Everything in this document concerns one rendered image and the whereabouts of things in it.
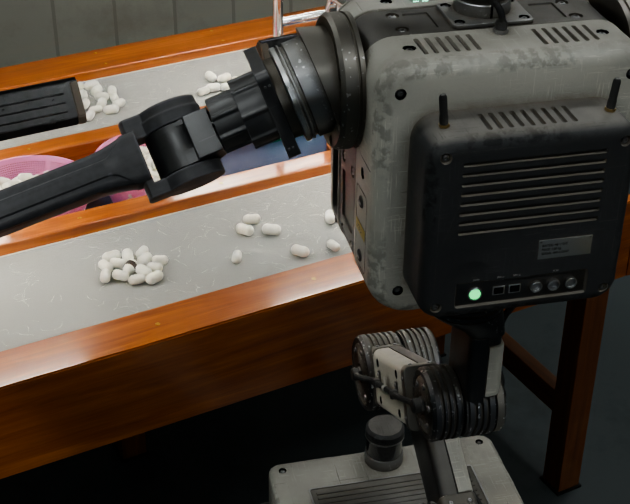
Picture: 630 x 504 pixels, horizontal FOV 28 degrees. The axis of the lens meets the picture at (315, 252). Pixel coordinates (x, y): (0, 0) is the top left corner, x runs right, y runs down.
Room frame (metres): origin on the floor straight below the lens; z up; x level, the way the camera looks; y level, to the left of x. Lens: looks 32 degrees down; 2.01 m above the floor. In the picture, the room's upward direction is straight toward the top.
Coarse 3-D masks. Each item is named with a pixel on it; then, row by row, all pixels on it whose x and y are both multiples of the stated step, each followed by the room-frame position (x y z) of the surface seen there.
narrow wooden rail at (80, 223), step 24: (264, 168) 2.30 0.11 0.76; (288, 168) 2.30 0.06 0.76; (312, 168) 2.31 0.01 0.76; (192, 192) 2.20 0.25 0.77; (216, 192) 2.20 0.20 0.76; (240, 192) 2.23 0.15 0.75; (72, 216) 2.10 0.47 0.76; (96, 216) 2.10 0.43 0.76; (120, 216) 2.11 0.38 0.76; (144, 216) 2.13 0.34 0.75; (0, 240) 2.01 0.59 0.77; (24, 240) 2.01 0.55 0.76; (48, 240) 2.04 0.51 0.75
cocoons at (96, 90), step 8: (208, 72) 2.80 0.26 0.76; (224, 80) 2.77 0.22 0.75; (80, 88) 2.72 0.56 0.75; (88, 88) 2.73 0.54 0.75; (96, 88) 2.70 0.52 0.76; (112, 88) 2.70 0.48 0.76; (200, 88) 2.71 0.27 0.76; (208, 88) 2.71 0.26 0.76; (216, 88) 2.72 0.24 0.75; (224, 88) 2.73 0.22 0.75; (96, 96) 2.67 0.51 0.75; (104, 96) 2.67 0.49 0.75; (112, 96) 2.66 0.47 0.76; (88, 104) 2.63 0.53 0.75; (104, 104) 2.63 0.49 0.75; (112, 104) 2.63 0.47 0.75; (120, 104) 2.63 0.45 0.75; (88, 112) 2.57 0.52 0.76; (96, 112) 2.60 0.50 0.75; (104, 112) 2.60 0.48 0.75; (112, 112) 2.60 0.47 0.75; (88, 120) 2.56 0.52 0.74
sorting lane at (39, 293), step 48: (288, 192) 2.25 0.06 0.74; (96, 240) 2.05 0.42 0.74; (144, 240) 2.05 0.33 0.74; (192, 240) 2.06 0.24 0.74; (240, 240) 2.06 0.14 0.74; (288, 240) 2.06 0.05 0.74; (336, 240) 2.06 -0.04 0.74; (0, 288) 1.88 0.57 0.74; (48, 288) 1.89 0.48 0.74; (96, 288) 1.89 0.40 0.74; (144, 288) 1.89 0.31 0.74; (192, 288) 1.89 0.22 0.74; (0, 336) 1.74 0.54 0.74; (48, 336) 1.74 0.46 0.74
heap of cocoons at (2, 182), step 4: (44, 172) 2.32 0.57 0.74; (20, 176) 2.30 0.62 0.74; (24, 176) 2.30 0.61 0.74; (28, 176) 2.31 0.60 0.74; (32, 176) 2.31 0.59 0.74; (0, 180) 2.28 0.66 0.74; (4, 180) 2.28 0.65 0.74; (8, 180) 2.28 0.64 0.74; (12, 180) 2.28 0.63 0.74; (16, 180) 2.28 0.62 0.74; (20, 180) 2.29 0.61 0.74; (24, 180) 2.30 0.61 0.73; (0, 184) 2.28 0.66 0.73; (4, 184) 2.26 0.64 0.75; (8, 184) 2.26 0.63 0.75; (12, 184) 2.27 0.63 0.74; (0, 188) 2.27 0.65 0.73
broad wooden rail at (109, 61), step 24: (240, 24) 3.09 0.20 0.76; (264, 24) 3.09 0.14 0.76; (312, 24) 3.10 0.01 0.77; (120, 48) 2.93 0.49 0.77; (144, 48) 2.93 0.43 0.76; (168, 48) 2.93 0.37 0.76; (192, 48) 2.93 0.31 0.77; (216, 48) 2.95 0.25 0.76; (240, 48) 2.98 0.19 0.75; (0, 72) 2.78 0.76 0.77; (24, 72) 2.78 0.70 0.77; (48, 72) 2.78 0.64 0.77; (72, 72) 2.78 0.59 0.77; (96, 72) 2.80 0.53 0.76; (120, 72) 2.83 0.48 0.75
